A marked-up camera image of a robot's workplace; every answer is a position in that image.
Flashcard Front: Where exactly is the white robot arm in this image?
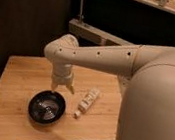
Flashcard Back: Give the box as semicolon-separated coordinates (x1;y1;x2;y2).
44;34;175;140

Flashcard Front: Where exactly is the dark wooden cabinet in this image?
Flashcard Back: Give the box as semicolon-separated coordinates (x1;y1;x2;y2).
0;0;71;76

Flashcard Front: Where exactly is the wooden table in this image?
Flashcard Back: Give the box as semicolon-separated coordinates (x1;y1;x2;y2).
0;56;121;140

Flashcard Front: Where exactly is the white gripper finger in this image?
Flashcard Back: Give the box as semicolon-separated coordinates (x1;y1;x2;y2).
51;82;58;90
66;84;75;94

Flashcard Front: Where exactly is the black ceramic bowl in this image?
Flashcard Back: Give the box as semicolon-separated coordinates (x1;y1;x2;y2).
28;90;66;125

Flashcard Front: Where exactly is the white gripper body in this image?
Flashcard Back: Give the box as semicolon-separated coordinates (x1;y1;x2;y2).
51;63;74;86

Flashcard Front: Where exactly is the grey metal beam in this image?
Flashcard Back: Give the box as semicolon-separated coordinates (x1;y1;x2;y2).
65;17;138;53

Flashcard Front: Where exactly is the white plastic bottle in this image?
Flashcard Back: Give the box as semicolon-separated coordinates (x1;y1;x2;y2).
74;88;100;119

